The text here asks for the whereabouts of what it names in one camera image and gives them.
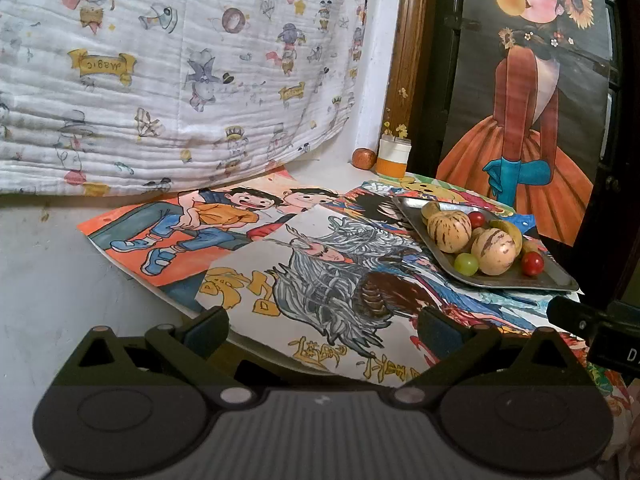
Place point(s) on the metal tray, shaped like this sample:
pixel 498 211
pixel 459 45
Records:
pixel 550 280

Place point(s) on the red cherry tomato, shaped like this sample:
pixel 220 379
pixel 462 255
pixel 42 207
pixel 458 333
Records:
pixel 532 263
pixel 476 219

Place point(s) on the red apple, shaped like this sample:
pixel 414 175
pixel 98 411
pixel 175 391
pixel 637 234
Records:
pixel 364 158

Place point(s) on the striped pepino melon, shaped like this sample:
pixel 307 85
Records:
pixel 492 252
pixel 448 232

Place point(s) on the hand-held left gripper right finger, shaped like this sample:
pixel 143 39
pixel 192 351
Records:
pixel 440 332

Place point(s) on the boys cartoon drawing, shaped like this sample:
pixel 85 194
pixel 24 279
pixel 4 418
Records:
pixel 150 220

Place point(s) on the white and orange jar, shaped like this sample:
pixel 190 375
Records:
pixel 392 160

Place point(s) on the wall poster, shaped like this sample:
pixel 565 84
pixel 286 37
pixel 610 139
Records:
pixel 525 110

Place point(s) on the white printed blanket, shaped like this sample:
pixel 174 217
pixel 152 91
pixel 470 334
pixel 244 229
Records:
pixel 150 85

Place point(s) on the grey-haired figure drawing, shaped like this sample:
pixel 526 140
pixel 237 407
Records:
pixel 325 280

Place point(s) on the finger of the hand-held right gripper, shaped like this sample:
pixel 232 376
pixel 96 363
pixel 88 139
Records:
pixel 575 312

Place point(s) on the yellow flower sprig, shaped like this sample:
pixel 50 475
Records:
pixel 400 131

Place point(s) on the blue figure drawing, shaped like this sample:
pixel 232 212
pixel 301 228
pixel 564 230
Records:
pixel 475 305

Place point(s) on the green grape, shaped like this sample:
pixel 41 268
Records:
pixel 466 263

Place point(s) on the small greenish banana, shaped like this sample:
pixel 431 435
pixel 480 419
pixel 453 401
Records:
pixel 430 210

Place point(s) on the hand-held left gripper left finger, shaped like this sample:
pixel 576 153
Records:
pixel 210 329

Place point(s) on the wooden door frame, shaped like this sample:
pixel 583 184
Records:
pixel 407 35

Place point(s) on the olive round fruit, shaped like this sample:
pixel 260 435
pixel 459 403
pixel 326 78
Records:
pixel 530 245

